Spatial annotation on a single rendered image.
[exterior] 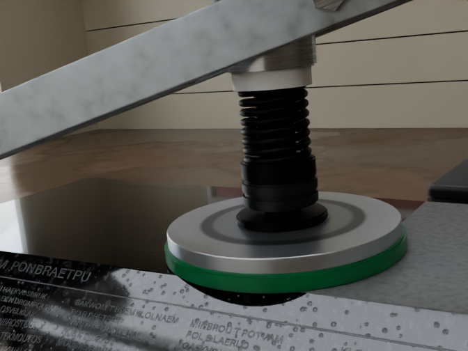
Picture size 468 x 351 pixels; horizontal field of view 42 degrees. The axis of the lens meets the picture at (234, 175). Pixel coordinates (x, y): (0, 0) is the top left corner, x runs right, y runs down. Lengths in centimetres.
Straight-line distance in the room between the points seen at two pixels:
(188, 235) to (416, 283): 20
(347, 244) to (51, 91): 27
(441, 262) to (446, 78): 630
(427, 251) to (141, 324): 25
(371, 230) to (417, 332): 11
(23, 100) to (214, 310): 24
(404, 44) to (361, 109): 87
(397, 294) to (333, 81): 680
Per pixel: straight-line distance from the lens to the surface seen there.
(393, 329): 44
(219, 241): 51
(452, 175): 113
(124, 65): 51
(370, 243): 49
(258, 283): 46
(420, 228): 61
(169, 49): 49
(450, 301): 45
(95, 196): 87
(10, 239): 72
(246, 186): 53
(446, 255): 54
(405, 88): 692
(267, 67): 50
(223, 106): 805
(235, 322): 48
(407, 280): 48
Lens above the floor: 98
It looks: 11 degrees down
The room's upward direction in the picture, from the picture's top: 5 degrees counter-clockwise
